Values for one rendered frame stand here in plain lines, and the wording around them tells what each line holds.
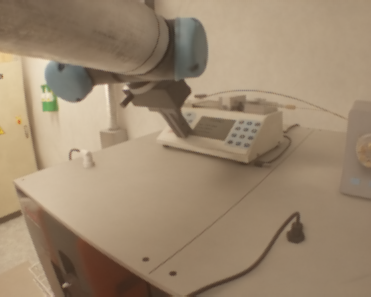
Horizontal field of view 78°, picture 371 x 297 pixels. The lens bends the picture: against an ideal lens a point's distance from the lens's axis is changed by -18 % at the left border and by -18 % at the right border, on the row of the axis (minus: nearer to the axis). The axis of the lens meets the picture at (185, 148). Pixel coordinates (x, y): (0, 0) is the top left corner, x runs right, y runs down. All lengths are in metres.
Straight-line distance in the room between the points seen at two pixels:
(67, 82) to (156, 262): 0.24
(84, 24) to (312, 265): 0.28
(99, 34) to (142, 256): 0.21
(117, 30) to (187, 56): 0.11
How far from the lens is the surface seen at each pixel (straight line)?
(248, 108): 0.57
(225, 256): 0.28
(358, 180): 0.41
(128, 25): 0.22
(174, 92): 0.48
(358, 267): 0.29
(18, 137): 3.57
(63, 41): 0.18
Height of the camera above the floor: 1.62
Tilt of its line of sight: 17 degrees down
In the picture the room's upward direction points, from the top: 3 degrees counter-clockwise
